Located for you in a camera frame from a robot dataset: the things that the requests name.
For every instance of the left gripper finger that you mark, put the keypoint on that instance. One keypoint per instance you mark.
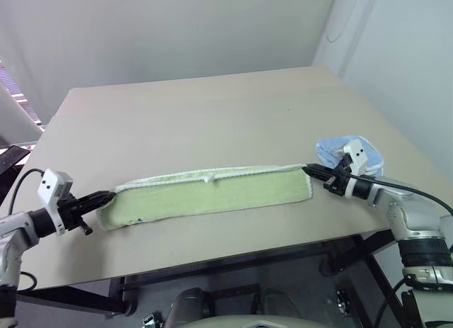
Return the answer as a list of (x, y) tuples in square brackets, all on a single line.
[(97, 204), (95, 197)]

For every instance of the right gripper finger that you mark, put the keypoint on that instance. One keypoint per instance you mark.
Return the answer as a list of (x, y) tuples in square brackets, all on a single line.
[(318, 168), (320, 175)]

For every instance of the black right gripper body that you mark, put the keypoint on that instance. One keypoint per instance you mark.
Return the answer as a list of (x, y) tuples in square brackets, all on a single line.
[(339, 181)]

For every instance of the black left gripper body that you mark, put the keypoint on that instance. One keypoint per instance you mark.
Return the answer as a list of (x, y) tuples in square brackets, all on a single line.
[(70, 211)]

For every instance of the light green towel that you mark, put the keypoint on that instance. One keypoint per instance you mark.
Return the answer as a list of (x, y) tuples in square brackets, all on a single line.
[(212, 197)]

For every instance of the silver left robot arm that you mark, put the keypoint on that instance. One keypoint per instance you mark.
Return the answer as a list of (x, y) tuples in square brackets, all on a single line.
[(14, 229)]

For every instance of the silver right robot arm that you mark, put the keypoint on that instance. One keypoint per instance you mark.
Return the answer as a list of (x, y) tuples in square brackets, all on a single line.
[(410, 221)]

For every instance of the crumpled blue cloth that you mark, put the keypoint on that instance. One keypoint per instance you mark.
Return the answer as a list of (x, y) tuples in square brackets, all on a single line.
[(329, 149)]

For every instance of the black flat object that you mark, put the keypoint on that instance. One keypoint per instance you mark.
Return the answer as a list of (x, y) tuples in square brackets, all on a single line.
[(10, 159)]

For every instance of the striped window blind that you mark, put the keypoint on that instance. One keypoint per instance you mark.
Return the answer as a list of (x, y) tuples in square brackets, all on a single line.
[(17, 94)]

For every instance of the dark rounded grey shape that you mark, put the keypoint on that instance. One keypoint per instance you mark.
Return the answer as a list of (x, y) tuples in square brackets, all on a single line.
[(189, 306)]

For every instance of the grey robot torso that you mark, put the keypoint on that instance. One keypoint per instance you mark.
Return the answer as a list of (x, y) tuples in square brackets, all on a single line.
[(247, 322)]

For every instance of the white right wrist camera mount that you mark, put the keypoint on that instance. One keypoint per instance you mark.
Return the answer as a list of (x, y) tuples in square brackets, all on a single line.
[(357, 154)]

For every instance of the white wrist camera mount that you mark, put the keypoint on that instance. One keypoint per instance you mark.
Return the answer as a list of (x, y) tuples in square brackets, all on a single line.
[(49, 186), (357, 154)]

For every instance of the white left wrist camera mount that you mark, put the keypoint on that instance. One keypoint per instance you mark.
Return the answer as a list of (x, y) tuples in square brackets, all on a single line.
[(49, 186)]

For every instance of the black metal table frame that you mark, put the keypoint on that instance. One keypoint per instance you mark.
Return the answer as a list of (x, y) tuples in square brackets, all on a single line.
[(74, 299)]

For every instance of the silver caster bracket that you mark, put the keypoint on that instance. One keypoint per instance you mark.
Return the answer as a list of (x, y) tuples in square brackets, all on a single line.
[(152, 321), (342, 301)]

